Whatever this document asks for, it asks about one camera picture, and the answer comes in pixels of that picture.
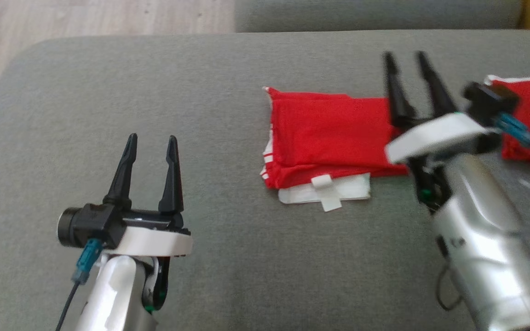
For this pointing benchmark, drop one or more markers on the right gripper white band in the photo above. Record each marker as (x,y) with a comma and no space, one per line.
(435,133)

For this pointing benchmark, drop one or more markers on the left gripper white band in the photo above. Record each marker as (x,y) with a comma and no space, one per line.
(154,241)

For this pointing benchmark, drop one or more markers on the red Bulls jersey white sleeves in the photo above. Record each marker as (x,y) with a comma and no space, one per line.
(329,133)

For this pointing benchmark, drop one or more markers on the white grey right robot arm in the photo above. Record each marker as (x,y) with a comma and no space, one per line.
(481,230)

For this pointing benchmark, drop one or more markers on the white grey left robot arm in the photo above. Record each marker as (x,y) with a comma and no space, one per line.
(108,294)

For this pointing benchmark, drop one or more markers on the large grey sofa seat cushion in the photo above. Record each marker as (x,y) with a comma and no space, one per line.
(246,257)

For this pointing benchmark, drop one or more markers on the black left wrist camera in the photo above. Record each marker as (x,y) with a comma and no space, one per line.
(90,223)

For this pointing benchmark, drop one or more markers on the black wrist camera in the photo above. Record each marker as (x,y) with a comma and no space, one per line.
(90,223)
(488,101)

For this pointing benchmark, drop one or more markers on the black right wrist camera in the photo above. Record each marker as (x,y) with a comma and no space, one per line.
(488,101)

